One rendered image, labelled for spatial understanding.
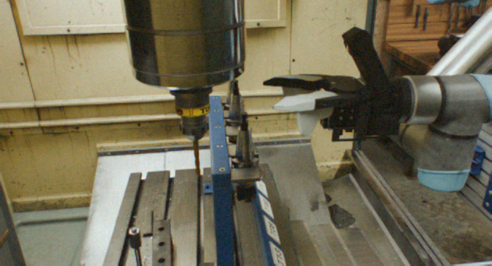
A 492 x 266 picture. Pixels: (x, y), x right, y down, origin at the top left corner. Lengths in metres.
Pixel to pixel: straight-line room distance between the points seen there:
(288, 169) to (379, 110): 1.09
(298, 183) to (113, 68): 0.84
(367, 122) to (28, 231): 1.59
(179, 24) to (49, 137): 1.39
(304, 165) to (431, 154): 1.05
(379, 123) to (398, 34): 2.96
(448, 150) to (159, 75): 0.46
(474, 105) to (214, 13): 0.41
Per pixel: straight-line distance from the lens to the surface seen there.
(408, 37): 3.65
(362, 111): 0.63
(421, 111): 0.66
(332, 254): 1.42
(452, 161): 0.73
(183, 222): 1.27
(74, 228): 1.91
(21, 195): 2.02
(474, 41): 0.86
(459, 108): 0.69
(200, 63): 0.52
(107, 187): 1.73
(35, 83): 1.77
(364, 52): 0.62
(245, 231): 1.22
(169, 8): 0.50
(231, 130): 1.05
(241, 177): 0.85
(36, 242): 1.90
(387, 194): 1.62
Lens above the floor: 1.66
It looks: 25 degrees down
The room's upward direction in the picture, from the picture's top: 1 degrees counter-clockwise
